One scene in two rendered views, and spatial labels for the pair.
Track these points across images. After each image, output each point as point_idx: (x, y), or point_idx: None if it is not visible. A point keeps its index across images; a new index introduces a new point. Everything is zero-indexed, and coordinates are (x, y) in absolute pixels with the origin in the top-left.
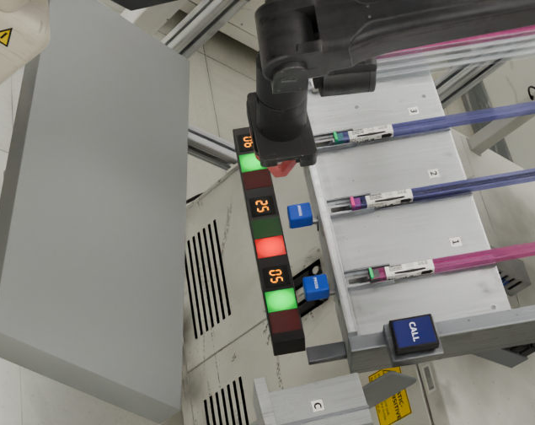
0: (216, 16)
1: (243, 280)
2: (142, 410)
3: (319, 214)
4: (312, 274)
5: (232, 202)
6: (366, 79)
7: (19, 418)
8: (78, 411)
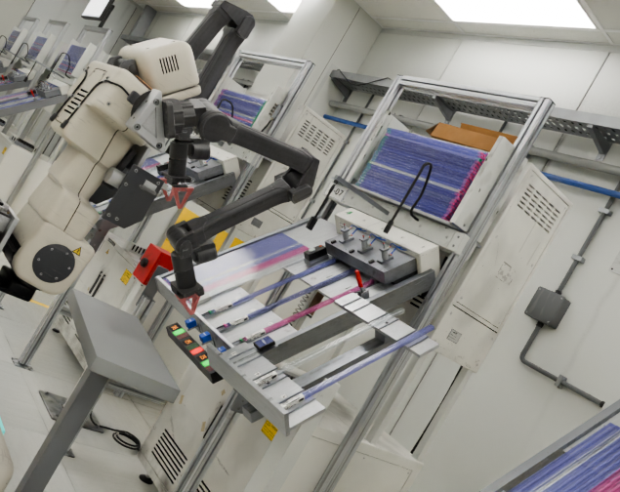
0: (142, 312)
1: (188, 440)
2: (164, 394)
3: (213, 331)
4: None
5: (171, 415)
6: (213, 251)
7: None
8: None
